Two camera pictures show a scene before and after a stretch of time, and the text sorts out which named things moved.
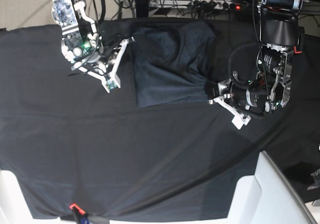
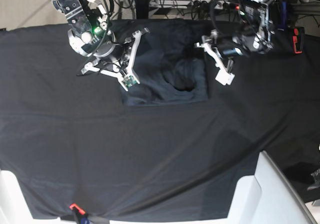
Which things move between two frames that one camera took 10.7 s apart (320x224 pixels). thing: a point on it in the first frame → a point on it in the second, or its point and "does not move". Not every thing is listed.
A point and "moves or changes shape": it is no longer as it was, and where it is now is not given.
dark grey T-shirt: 173,61 moves or changes shape
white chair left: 13,209 does not move
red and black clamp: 300,38 does not move
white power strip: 188,3 does not move
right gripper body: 237,94 → 227,50
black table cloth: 67,141 does not move
